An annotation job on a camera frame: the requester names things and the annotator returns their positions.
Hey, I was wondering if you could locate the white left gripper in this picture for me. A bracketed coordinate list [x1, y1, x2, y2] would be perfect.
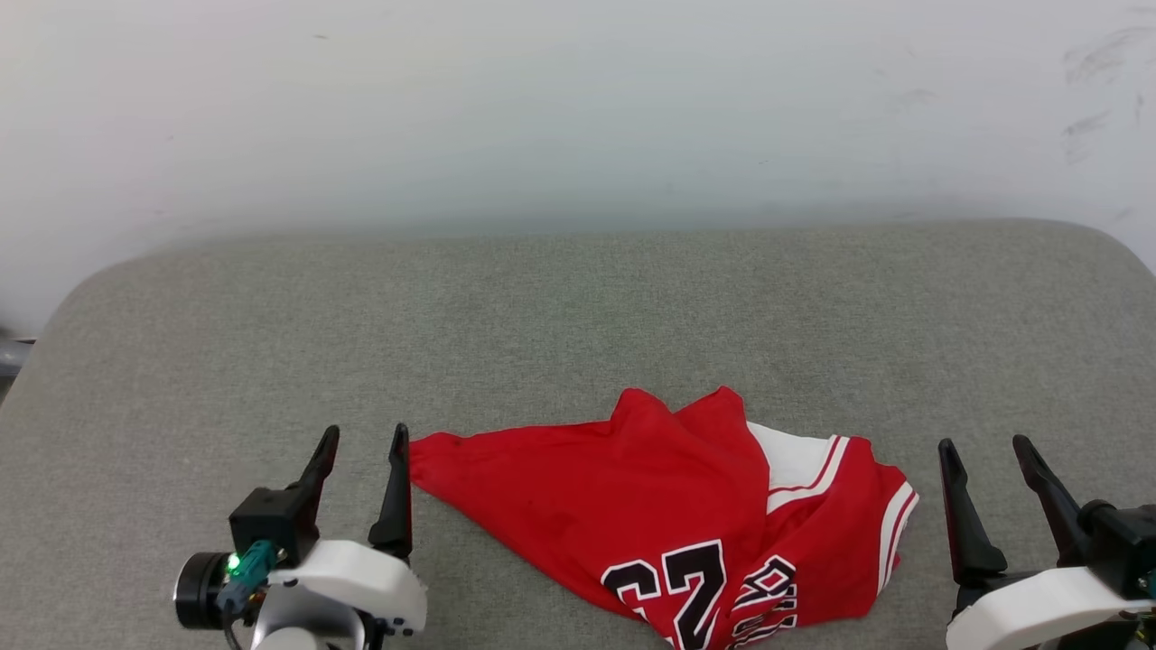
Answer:
[251, 422, 428, 650]

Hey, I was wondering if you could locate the teal left camera cable plug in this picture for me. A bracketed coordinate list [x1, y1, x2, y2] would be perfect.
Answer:
[215, 539, 277, 617]

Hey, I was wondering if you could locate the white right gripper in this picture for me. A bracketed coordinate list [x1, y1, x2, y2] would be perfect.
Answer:
[937, 435, 1141, 650]

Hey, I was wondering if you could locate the red basketball jersey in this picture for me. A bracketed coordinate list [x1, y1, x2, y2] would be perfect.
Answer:
[408, 386, 920, 650]

